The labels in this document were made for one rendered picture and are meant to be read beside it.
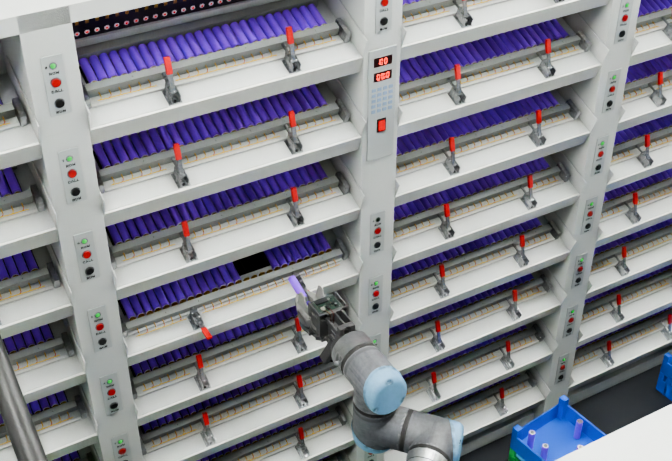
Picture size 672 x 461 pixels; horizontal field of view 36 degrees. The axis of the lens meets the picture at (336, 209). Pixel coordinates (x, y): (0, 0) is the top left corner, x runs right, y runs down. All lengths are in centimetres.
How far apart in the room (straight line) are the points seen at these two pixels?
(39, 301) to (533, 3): 129
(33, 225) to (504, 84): 115
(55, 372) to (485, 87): 119
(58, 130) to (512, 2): 109
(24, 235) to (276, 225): 59
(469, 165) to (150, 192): 85
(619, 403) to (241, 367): 153
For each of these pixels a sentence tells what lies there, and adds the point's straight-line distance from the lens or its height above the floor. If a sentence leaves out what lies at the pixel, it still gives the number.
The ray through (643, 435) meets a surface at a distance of 121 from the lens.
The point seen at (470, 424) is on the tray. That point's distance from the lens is 331.
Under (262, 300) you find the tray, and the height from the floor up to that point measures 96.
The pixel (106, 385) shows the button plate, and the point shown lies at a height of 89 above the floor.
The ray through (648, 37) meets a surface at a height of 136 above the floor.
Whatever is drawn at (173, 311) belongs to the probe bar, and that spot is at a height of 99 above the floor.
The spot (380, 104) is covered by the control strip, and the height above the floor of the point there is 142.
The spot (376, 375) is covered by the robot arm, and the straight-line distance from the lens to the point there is 209.
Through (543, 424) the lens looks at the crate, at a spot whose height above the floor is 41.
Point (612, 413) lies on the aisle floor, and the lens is 366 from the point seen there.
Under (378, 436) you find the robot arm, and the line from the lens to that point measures 219.
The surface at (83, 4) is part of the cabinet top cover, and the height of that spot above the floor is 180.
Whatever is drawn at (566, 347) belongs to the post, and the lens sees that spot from 333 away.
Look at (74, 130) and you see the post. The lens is 203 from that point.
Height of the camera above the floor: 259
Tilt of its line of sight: 36 degrees down
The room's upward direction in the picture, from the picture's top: straight up
